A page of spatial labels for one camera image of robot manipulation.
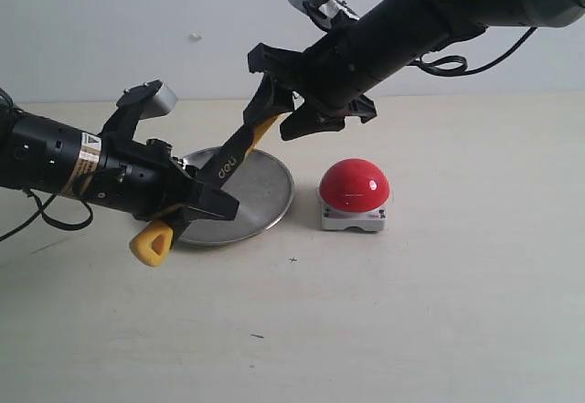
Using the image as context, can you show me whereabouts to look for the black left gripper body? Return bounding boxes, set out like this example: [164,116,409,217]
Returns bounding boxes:
[93,101,171,220]

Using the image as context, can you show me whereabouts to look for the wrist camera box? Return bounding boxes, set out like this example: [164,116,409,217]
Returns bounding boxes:
[288,0,360,33]
[116,80,178,120]

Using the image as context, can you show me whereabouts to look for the yellow black claw hammer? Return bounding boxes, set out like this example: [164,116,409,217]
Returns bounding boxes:
[129,116,279,267]

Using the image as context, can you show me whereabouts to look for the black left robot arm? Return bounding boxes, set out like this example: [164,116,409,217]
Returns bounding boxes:
[1,80,239,229]

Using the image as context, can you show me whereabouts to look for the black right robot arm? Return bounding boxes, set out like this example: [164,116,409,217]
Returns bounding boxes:
[243,0,584,141]

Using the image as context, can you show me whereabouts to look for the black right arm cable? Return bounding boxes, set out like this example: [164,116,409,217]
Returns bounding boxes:
[410,26,540,77]

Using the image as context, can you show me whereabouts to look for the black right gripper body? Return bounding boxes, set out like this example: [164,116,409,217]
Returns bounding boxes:
[248,32,378,123]

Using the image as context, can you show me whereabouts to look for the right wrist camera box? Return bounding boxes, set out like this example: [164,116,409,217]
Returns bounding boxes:
[288,0,360,33]

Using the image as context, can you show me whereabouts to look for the red dome push button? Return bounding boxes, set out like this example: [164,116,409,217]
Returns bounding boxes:
[317,158,392,233]

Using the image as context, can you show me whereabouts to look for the round steel plate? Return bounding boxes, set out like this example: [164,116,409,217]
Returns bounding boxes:
[179,149,295,247]

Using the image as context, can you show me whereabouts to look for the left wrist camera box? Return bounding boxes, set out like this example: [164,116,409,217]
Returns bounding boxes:
[116,80,178,120]

